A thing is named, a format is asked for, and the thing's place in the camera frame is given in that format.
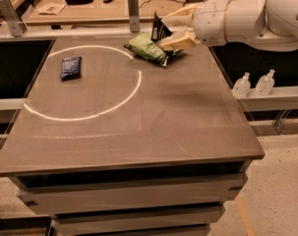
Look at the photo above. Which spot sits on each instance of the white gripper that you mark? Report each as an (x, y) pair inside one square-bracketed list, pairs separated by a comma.
[(208, 23)]

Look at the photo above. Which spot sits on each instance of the black rxbar chocolate bar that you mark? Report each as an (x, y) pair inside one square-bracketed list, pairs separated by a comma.
[(159, 30)]

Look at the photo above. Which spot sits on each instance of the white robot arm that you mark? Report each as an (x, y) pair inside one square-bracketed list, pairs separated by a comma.
[(270, 25)]

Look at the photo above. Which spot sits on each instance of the green jalapeno chip bag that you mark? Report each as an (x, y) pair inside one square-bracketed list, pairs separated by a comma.
[(144, 47)]

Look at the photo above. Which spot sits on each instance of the small black remote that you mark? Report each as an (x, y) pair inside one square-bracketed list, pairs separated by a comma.
[(107, 1)]

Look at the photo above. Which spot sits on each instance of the clear bottle left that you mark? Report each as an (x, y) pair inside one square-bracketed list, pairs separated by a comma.
[(242, 86)]

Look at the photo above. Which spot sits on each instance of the clear bottle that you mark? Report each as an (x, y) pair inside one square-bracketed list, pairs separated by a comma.
[(242, 86), (265, 83)]

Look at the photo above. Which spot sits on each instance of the clear bottle right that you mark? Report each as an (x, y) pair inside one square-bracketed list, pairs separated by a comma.
[(265, 83)]

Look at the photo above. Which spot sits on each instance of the black object on desk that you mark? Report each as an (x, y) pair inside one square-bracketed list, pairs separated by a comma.
[(78, 2)]

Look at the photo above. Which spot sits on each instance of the dark blue snack packet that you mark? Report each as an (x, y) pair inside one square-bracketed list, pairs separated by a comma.
[(70, 68)]

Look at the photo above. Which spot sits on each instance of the white paper sheet left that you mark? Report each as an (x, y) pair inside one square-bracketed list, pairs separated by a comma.
[(50, 9)]

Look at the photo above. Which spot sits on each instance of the grey table drawer base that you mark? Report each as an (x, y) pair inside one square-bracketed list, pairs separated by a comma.
[(158, 201)]

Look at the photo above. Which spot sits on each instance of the middle metal bracket post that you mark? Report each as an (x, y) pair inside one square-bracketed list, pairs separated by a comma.
[(134, 18)]

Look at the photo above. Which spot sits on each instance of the metal bracket post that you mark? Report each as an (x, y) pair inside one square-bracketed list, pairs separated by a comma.
[(134, 18), (15, 25)]

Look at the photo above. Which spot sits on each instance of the left metal bracket post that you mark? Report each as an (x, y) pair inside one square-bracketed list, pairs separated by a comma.
[(15, 25)]

